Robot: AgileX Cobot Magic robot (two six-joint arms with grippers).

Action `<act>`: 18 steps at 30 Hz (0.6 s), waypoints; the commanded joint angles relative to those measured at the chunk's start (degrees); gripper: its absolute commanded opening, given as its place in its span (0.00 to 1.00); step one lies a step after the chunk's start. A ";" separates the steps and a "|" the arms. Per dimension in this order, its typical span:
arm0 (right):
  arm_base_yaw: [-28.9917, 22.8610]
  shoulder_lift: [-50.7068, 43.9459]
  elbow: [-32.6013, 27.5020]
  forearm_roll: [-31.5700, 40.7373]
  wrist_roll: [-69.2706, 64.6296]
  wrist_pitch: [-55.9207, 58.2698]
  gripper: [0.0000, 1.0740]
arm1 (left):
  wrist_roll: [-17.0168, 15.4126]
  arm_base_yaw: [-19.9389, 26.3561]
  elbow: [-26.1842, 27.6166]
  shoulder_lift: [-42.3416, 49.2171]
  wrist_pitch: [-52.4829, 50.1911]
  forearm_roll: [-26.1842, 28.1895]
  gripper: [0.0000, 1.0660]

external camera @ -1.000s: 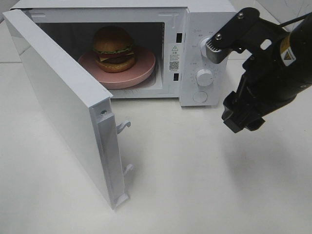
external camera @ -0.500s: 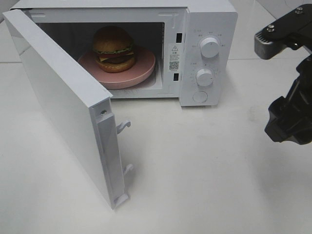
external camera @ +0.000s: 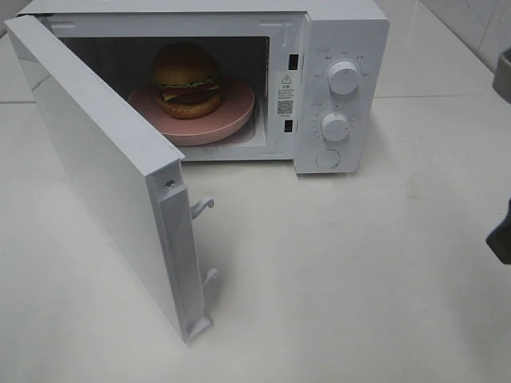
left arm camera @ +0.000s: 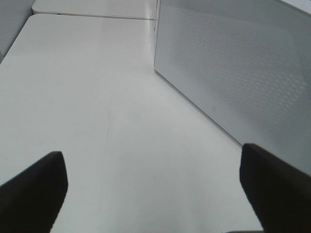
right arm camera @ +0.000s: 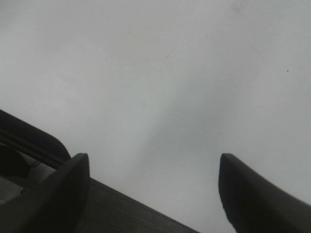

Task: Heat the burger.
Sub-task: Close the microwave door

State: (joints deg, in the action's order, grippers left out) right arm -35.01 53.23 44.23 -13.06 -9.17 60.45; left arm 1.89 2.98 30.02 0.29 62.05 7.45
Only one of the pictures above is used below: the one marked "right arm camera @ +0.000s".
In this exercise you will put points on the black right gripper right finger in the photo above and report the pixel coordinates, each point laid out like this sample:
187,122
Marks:
252,204

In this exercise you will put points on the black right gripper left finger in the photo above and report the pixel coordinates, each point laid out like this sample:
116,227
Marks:
53,206

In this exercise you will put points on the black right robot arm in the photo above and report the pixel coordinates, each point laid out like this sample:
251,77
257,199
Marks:
106,210

